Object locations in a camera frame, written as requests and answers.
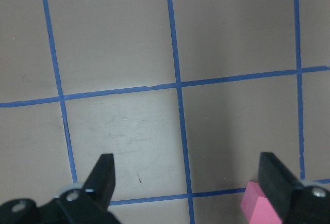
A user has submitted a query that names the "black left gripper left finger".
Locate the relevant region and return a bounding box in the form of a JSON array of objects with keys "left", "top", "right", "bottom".
[{"left": 82, "top": 153, "right": 114, "bottom": 210}]

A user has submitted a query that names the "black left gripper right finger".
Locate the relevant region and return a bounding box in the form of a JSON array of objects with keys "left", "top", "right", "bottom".
[{"left": 258, "top": 152, "right": 302, "bottom": 221}]

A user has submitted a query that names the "pink foam cube centre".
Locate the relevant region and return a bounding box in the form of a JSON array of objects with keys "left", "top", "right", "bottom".
[{"left": 240, "top": 181, "right": 282, "bottom": 224}]

